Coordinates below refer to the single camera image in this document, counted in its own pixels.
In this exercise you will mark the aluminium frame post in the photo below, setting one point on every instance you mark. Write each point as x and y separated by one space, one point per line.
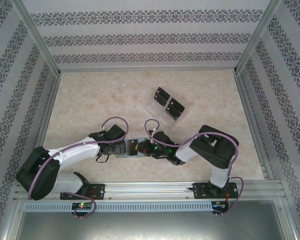
257 35
40 37

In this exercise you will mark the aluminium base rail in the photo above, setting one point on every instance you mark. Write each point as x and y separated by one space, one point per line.
147 190

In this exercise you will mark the small circuit board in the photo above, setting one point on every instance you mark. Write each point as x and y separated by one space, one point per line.
220 204
82 206

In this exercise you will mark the grey metal sheet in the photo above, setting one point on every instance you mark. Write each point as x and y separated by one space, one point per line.
150 225

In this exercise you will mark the green card holder wallet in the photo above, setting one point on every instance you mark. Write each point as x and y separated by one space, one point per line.
142 139

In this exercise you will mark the black credit card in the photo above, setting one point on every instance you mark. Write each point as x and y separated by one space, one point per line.
160 96
173 110
177 103
163 91
133 148

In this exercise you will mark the aluminium frame rail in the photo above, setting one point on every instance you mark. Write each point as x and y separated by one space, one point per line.
252 117
48 112

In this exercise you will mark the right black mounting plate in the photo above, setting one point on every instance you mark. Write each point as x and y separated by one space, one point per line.
200 191

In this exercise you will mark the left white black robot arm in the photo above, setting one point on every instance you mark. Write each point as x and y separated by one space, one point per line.
75 151

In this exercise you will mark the black mounting plate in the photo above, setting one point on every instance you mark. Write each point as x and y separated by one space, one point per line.
98 191
200 191

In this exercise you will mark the clear acrylic card stand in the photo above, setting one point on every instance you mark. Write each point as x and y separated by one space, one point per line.
156 108

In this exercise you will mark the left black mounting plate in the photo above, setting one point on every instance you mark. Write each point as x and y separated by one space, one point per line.
98 191

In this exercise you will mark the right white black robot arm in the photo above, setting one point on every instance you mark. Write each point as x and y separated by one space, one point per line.
215 150

